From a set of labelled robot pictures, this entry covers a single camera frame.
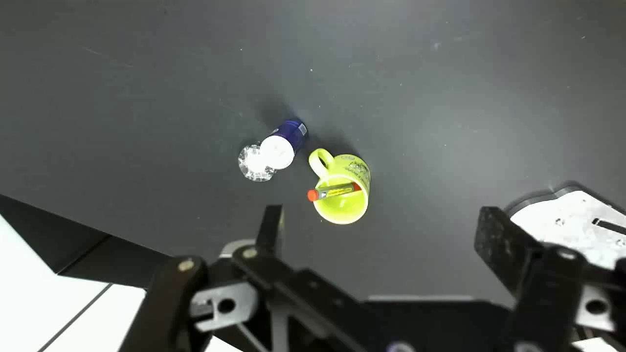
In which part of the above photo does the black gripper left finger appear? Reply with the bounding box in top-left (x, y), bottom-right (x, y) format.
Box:
top-left (234, 205), bottom-right (365, 326)

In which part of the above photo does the blue drink can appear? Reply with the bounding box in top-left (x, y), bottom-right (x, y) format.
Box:
top-left (261, 117), bottom-right (310, 170)

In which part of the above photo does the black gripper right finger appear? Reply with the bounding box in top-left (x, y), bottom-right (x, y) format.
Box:
top-left (474, 207), bottom-right (588, 326)

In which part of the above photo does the grey metal base plate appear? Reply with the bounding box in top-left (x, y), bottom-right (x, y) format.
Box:
top-left (505, 183), bottom-right (626, 270)

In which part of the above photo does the crumpled foil dish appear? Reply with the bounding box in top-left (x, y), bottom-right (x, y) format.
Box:
top-left (237, 144), bottom-right (275, 182)

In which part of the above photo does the orange-capped marker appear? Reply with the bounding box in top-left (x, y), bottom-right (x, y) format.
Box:
top-left (308, 183), bottom-right (361, 201)

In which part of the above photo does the yellow-green mug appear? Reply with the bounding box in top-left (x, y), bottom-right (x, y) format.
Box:
top-left (308, 148), bottom-right (372, 225)

